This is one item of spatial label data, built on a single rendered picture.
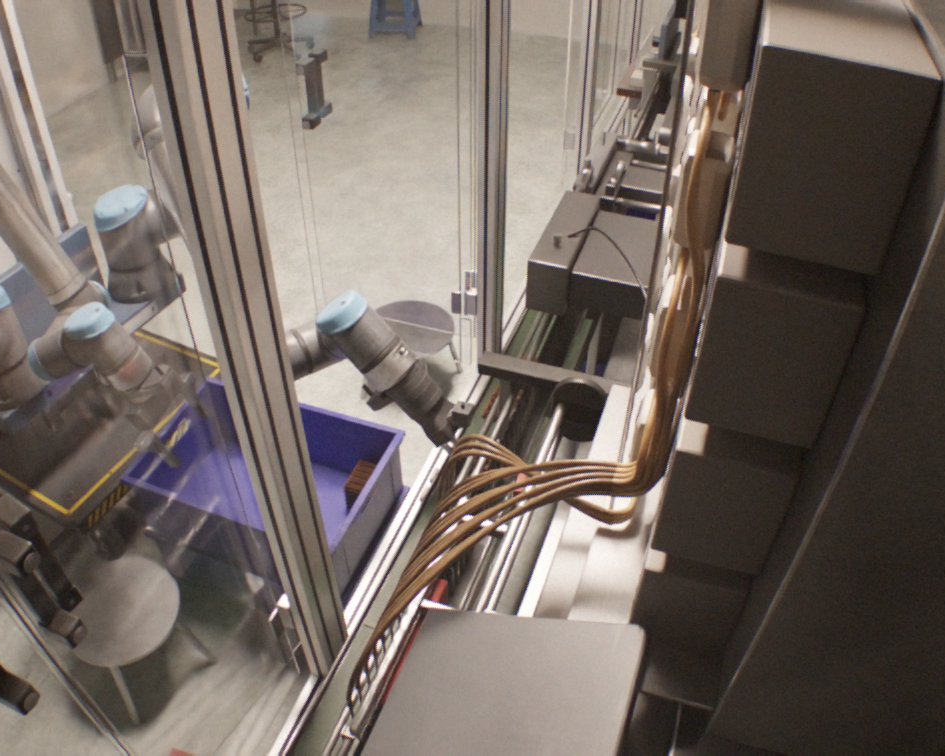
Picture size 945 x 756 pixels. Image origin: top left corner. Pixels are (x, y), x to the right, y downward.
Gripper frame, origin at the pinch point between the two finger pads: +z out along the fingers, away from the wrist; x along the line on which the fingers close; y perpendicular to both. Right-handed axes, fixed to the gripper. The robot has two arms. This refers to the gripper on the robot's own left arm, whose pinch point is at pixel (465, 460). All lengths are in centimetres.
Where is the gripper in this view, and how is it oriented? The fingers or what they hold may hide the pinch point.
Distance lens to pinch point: 145.7
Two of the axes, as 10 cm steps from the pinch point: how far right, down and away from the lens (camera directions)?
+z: 6.5, 7.1, 2.6
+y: 6.7, -3.8, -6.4
